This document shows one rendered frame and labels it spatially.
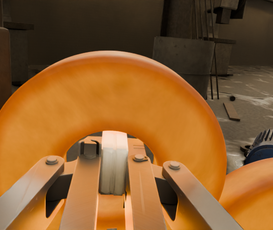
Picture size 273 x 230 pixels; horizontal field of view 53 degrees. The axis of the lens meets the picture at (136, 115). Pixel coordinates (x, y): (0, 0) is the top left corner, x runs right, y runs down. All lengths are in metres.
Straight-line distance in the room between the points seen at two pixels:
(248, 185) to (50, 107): 0.14
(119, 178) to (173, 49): 2.40
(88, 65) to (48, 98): 0.03
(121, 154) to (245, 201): 0.10
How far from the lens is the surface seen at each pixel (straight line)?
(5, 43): 0.36
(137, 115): 0.16
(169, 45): 2.55
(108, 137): 0.16
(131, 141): 0.18
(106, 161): 0.15
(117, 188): 0.16
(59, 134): 0.17
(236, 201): 0.21
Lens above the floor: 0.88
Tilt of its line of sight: 16 degrees down
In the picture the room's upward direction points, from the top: 5 degrees clockwise
